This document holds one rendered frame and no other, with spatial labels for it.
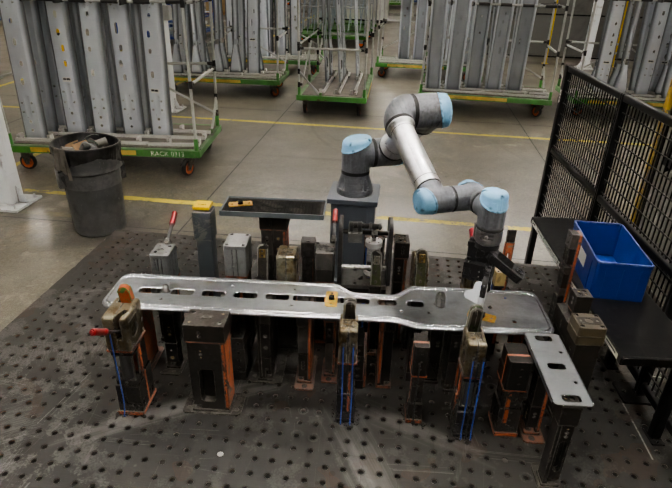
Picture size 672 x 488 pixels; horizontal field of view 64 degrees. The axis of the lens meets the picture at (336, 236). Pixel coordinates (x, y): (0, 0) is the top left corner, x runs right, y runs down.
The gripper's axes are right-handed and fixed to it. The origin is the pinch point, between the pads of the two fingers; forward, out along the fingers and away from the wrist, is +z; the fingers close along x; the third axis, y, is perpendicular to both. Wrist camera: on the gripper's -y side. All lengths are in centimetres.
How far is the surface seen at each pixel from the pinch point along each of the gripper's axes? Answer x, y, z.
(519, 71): -723, 83, 47
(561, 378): 18.4, -24.3, 5.2
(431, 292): -6.2, 17.5, 5.2
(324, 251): -2, 54, -3
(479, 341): 18.7, -2.5, 0.7
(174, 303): 36, 87, 5
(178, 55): -565, 587, 48
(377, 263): -4.7, 36.1, -1.5
